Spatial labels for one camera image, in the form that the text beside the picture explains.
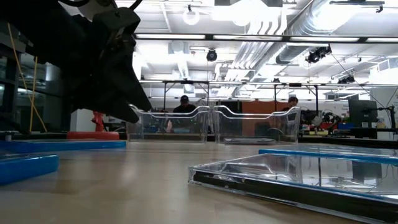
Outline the plain blue jewel case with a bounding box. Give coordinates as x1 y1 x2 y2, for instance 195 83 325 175
257 143 398 166
0 139 127 154

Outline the clear jewel case black tray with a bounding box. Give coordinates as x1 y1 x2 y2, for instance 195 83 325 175
223 140 277 145
225 137 276 142
188 152 398 223

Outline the yellow hanging cable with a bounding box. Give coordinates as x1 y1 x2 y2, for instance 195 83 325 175
7 23 48 133

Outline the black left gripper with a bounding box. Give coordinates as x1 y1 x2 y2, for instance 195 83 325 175
67 15 152 124

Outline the blue jewel case white pattern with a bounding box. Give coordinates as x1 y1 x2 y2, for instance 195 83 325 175
0 154 60 186

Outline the black computer monitor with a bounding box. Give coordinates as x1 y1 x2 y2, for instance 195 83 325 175
348 99 379 128

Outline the clear plastic bin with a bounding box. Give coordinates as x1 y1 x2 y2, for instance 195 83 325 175
126 104 212 144
212 105 302 145

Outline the black overhead light bar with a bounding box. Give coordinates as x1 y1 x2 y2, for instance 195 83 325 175
133 32 398 44

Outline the black background desk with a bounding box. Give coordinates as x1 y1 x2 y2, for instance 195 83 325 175
294 126 398 149

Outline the white ring light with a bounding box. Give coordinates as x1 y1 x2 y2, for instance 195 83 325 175
182 4 200 26

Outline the person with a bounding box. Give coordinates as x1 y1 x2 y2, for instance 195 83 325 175
281 96 301 125
166 95 197 133

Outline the red desk lamp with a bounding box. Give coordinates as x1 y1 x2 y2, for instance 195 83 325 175
67 0 121 141

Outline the black workbench frame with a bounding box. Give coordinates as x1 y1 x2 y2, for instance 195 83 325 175
161 79 211 113
272 82 320 113

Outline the silver ventilation duct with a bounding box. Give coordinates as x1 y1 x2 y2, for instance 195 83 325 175
275 0 386 65

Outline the black hanging camera rig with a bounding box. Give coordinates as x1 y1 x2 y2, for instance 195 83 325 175
306 45 333 65
337 74 357 85

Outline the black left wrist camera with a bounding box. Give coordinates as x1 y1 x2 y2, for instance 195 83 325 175
92 6 141 35

